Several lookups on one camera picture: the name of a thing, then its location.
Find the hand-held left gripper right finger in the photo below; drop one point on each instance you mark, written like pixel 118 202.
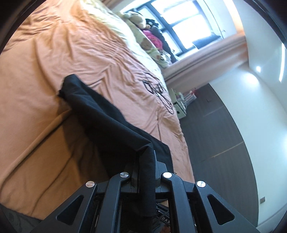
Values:
pixel 158 179

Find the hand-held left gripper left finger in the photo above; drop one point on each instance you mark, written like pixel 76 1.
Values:
pixel 134 179

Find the black pants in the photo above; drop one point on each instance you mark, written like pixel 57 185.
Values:
pixel 101 116

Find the white nightstand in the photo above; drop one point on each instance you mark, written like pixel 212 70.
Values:
pixel 179 107

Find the striped gift bag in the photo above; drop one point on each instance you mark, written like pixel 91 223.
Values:
pixel 190 96

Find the pink curtain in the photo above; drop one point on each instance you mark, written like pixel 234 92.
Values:
pixel 201 67

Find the person's grey patterned trousers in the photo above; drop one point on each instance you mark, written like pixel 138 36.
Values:
pixel 15 221

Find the dark grey cloth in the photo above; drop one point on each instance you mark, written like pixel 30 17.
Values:
pixel 166 44

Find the bear print cushion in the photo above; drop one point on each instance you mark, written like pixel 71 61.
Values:
pixel 148 44

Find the pink cloth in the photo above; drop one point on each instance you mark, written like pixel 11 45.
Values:
pixel 153 39

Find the bed with orange sheet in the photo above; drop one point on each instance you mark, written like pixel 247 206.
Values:
pixel 44 67

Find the dark hanging garment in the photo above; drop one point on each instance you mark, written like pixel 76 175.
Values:
pixel 206 41

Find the ceiling spotlight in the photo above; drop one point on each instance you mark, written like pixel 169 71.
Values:
pixel 258 68

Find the cream duvet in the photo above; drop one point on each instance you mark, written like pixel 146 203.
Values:
pixel 122 26

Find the black plush toy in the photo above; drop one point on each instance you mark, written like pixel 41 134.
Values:
pixel 150 22

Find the black framed window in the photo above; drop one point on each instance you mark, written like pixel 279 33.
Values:
pixel 179 22

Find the white plush bear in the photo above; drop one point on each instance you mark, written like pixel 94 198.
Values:
pixel 134 19

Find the ceiling light strip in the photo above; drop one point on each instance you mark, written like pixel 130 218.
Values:
pixel 282 62

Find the wall socket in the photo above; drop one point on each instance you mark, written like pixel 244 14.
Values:
pixel 262 199

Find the metal clothes rail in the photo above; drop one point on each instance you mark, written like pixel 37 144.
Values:
pixel 215 18

